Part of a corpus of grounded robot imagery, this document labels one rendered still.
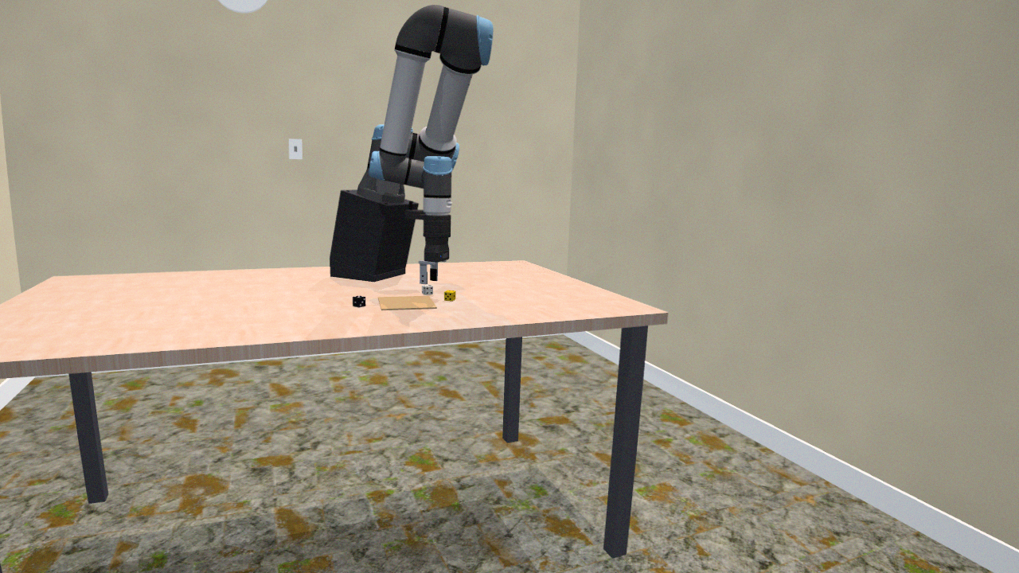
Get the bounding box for tan translucent mat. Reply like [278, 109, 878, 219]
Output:
[378, 296, 437, 310]

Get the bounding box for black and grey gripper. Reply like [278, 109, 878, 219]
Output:
[405, 198, 452, 285]

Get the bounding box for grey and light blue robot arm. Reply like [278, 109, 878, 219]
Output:
[357, 5, 494, 203]

